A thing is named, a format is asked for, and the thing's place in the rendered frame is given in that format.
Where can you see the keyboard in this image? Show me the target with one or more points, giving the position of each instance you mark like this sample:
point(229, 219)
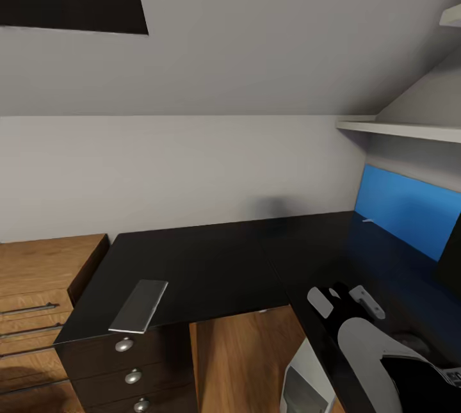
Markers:
point(454, 376)

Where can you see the notebook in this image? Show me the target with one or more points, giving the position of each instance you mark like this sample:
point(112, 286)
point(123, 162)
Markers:
point(137, 311)

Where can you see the cabinet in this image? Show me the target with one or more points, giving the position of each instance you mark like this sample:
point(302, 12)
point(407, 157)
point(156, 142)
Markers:
point(41, 281)
point(154, 372)

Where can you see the room divider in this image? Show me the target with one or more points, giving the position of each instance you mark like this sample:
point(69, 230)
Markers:
point(421, 214)

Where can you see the mouse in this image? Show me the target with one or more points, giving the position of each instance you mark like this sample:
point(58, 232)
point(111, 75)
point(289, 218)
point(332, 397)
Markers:
point(413, 342)

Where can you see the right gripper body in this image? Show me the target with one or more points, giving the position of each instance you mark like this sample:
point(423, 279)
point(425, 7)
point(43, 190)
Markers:
point(357, 306)

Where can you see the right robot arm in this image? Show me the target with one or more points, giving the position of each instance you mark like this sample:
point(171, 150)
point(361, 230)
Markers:
point(395, 378)

